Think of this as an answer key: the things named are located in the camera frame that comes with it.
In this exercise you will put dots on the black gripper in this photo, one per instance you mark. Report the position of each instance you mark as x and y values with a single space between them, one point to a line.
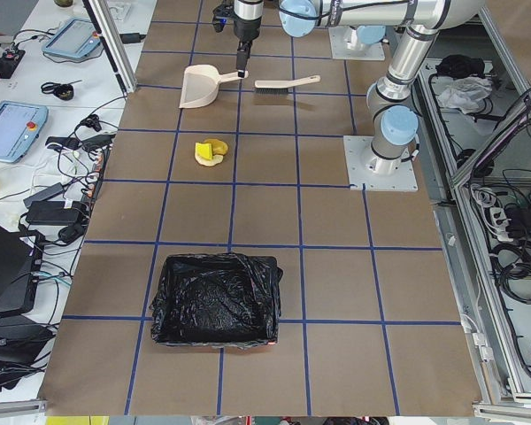
245 29

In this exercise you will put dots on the beige hand brush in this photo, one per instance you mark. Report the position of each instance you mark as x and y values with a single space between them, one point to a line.
282 87

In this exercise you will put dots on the beige plastic dustpan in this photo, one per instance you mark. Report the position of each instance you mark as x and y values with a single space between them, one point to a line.
200 85

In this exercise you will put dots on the yellow trash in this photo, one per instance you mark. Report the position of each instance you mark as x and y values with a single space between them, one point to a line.
220 150

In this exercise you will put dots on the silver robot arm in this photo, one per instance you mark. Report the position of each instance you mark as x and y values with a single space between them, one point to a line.
422 20
395 125

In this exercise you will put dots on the blue teach pendant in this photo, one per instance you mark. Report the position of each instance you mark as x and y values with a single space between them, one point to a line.
20 125
75 40

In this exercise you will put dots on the black power adapter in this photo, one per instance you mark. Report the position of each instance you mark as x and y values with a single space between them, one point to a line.
56 213

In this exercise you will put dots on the black laptop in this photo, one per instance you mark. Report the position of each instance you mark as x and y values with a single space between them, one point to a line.
19 261

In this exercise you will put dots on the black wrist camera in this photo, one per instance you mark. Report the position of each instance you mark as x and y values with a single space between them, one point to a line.
221 15

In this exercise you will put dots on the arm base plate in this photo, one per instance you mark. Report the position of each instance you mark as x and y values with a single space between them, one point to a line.
357 43
367 171

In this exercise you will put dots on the aluminium frame post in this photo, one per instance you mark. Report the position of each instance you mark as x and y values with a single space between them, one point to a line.
100 16

